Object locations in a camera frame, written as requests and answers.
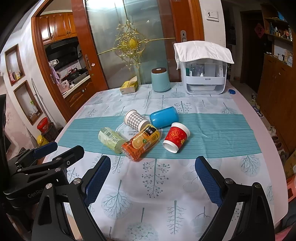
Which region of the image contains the teal canister with brown lid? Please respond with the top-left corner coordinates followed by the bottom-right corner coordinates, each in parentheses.
top-left (151, 67), bottom-right (171, 92)

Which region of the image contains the white cosmetic organizer box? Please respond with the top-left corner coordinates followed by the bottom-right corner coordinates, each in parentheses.
top-left (180, 59), bottom-right (228, 95)

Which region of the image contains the small blue lid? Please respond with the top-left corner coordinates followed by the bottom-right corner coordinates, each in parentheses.
top-left (228, 89), bottom-right (236, 95)

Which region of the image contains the blue plastic cup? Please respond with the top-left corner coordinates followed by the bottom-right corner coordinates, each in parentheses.
top-left (149, 107), bottom-right (179, 129)

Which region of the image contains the green label cup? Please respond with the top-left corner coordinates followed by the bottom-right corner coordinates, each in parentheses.
top-left (98, 127), bottom-right (126, 154)

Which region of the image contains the dark wooden cabinet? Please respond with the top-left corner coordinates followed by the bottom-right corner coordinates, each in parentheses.
top-left (257, 3), bottom-right (295, 154)

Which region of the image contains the red tin can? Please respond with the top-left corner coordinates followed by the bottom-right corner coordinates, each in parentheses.
top-left (37, 117), bottom-right (50, 133)

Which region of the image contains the yellow tissue box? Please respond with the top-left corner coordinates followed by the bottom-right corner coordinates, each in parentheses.
top-left (120, 76), bottom-right (138, 95)

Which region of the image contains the grey checkered paper cup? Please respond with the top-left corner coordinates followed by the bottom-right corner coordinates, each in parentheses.
top-left (124, 109), bottom-right (150, 132)

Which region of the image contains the red paper cup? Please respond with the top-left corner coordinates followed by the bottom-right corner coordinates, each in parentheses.
top-left (163, 123), bottom-right (190, 154)

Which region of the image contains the glass door with gold ornament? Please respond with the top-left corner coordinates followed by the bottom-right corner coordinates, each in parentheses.
top-left (84, 0), bottom-right (179, 88)

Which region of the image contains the orange juice cup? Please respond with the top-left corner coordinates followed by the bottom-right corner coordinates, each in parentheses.
top-left (121, 124), bottom-right (160, 161)

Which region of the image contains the teal striped table runner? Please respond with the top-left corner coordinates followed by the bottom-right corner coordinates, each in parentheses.
top-left (58, 113), bottom-right (261, 159)

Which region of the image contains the white cloth on organizer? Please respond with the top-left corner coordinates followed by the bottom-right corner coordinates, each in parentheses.
top-left (174, 41), bottom-right (234, 70)

